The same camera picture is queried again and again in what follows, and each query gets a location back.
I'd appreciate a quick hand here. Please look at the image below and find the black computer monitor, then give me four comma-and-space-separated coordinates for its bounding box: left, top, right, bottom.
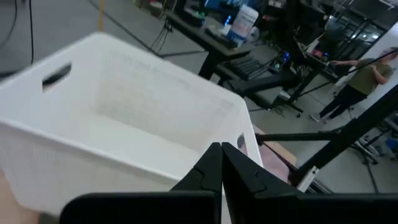
203, 0, 259, 9

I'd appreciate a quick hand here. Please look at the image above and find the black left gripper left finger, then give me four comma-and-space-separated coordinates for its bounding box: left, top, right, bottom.
59, 142, 223, 224

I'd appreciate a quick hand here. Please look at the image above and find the black aluminium rig frame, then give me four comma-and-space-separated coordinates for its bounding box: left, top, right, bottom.
254, 83, 398, 194

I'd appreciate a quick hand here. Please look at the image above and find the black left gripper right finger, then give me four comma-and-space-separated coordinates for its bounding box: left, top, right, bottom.
221, 142, 398, 224

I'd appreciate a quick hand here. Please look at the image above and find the black floor cable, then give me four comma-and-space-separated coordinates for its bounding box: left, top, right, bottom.
27, 0, 35, 65
88, 0, 164, 59

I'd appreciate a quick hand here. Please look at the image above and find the black backlit keyboard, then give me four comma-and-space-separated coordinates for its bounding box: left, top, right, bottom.
229, 55, 269, 81

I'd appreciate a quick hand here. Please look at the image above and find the grey office desk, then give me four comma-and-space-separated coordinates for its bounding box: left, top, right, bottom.
164, 9, 256, 80

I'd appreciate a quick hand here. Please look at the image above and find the person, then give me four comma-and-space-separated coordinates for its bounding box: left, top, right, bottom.
310, 46, 398, 124

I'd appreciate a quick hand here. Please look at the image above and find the yellow floor cable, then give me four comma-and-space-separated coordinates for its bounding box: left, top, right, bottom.
98, 0, 104, 32

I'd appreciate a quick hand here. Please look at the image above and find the white blue wipes canister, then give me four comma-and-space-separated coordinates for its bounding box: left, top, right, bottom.
226, 4, 259, 47

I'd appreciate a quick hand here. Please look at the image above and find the white perforated plastic basket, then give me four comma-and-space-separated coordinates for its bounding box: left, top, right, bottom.
0, 30, 264, 218

